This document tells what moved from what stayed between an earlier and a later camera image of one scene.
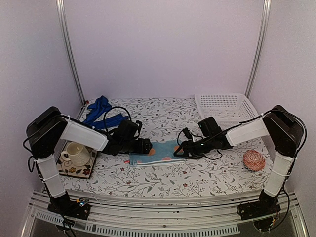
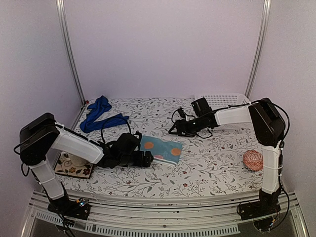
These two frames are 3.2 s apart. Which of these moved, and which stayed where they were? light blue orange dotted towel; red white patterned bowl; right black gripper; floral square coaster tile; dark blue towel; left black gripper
Moved: left black gripper; right black gripper; light blue orange dotted towel
Stayed: dark blue towel; floral square coaster tile; red white patterned bowl
